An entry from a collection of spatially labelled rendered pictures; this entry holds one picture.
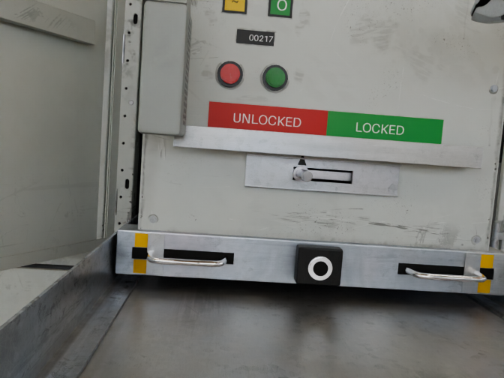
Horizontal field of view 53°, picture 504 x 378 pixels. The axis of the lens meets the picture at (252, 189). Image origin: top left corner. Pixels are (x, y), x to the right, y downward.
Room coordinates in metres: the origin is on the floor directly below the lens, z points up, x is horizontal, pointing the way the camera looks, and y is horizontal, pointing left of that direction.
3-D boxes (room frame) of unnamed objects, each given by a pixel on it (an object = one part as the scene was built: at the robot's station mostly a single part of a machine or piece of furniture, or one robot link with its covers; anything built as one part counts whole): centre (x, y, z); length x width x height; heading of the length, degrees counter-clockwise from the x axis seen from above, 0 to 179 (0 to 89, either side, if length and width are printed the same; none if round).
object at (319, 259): (0.66, -0.10, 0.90); 0.06 x 0.03 x 0.05; 94
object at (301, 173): (0.66, -0.07, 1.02); 0.06 x 0.02 x 0.04; 4
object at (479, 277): (0.67, -0.27, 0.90); 0.11 x 0.05 x 0.01; 94
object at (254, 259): (0.70, -0.09, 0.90); 0.54 x 0.05 x 0.06; 94
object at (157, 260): (0.65, 0.08, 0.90); 0.11 x 0.05 x 0.01; 94
